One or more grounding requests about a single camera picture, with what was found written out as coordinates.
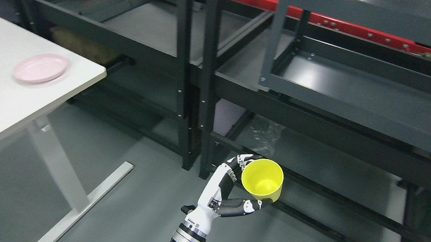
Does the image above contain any grey metal shelf unit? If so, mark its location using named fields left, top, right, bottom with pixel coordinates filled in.
left=260, top=0, right=431, bottom=154

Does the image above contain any dark metal shelf rack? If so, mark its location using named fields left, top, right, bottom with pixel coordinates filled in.
left=13, top=0, right=431, bottom=242

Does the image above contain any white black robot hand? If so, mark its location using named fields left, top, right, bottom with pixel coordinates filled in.
left=179, top=154, right=278, bottom=239

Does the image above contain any yellow plastic cup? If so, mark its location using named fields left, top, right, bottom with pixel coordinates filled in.
left=241, top=159, right=284, bottom=202

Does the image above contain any white table right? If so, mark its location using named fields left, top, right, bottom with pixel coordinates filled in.
left=0, top=17, right=134, bottom=242

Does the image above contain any pink plastic plate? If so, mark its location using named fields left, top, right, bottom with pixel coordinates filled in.
left=12, top=53, right=69, bottom=84

